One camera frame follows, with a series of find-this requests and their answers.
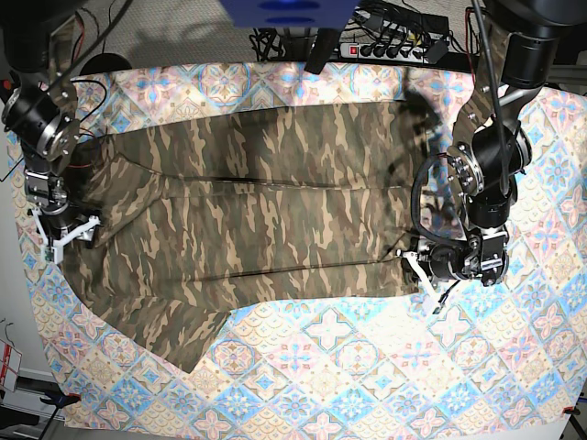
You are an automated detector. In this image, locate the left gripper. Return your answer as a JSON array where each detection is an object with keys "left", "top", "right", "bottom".
[{"left": 412, "top": 242, "right": 471, "bottom": 281}]

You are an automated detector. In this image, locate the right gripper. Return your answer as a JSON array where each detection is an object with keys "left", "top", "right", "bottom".
[{"left": 40, "top": 205, "right": 99, "bottom": 245}]

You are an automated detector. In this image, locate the camouflage T-shirt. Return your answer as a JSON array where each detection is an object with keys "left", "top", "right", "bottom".
[{"left": 60, "top": 102, "right": 432, "bottom": 371}]

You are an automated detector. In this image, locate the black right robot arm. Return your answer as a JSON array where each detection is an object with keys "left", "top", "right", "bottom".
[{"left": 1, "top": 1, "right": 93, "bottom": 245}]

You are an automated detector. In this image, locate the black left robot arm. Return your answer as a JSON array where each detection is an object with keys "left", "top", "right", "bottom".
[{"left": 402, "top": 1, "right": 584, "bottom": 286}]

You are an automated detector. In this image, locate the patterned tile tablecloth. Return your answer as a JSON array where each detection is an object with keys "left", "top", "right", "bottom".
[{"left": 1, "top": 89, "right": 586, "bottom": 439}]

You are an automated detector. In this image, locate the red white paper tag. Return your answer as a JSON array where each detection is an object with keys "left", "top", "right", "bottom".
[{"left": 0, "top": 340, "right": 22, "bottom": 392}]

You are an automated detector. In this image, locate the black round stand base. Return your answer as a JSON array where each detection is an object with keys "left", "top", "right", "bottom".
[{"left": 80, "top": 53, "right": 132, "bottom": 76}]

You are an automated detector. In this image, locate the blue clamp bottom left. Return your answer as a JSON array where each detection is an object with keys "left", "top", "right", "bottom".
[{"left": 39, "top": 391, "right": 81, "bottom": 421}]

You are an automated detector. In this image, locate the white power strip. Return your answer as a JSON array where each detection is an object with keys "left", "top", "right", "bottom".
[{"left": 338, "top": 40, "right": 449, "bottom": 64}]

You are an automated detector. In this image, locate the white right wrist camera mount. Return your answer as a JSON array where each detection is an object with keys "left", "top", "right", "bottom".
[{"left": 30, "top": 207, "right": 101, "bottom": 264}]

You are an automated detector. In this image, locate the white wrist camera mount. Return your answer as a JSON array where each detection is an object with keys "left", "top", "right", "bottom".
[
  {"left": 30, "top": 207, "right": 101, "bottom": 264},
  {"left": 395, "top": 249, "right": 460, "bottom": 315}
]

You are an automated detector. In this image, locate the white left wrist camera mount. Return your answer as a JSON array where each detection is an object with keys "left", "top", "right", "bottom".
[{"left": 395, "top": 249, "right": 460, "bottom": 315}]

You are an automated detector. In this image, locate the black thick cable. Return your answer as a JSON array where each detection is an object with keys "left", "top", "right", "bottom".
[{"left": 410, "top": 153, "right": 469, "bottom": 246}]

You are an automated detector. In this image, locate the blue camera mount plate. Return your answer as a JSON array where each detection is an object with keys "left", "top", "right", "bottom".
[{"left": 220, "top": 0, "right": 359, "bottom": 29}]

